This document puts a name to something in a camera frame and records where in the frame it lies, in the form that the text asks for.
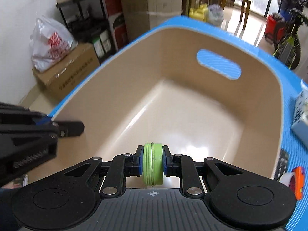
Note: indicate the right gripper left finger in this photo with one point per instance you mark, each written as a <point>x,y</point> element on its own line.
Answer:
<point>116,171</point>

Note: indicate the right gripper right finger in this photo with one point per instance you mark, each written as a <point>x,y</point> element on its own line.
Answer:
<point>182,167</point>

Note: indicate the green round tin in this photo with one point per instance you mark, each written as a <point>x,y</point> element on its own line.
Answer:
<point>152,164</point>

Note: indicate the beige plastic storage bin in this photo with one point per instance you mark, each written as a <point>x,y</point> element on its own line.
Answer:
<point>200,96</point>

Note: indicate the black remote control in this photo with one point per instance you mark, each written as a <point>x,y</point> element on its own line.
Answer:
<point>282,165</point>

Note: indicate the brown cardboard box on floor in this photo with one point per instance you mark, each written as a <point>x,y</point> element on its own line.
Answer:
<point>64,76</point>

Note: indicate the white plastic shopping bag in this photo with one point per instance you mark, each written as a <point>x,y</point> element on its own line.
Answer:
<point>50,42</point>

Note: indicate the blue silicone mat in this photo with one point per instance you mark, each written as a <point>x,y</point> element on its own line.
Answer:
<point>290,84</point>

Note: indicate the tissue pack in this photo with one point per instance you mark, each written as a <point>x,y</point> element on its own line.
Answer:
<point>300,124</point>

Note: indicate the black metal shelf rack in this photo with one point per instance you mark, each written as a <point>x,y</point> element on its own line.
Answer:
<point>87,21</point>

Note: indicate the yellow oil jug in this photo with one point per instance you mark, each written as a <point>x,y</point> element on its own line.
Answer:
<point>200,13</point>

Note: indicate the large wrapped cardboard box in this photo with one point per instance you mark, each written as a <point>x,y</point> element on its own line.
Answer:
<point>138,23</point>

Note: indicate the grey plastic bag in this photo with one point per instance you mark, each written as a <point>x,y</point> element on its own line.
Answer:
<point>215,15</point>

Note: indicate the red white appliance box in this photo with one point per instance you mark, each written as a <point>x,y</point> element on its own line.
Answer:
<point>115,16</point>

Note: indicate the red bucket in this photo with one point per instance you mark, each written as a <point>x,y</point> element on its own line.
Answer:
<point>275,24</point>

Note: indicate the green black bicycle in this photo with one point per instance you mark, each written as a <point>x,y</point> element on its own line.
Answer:
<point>288,48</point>

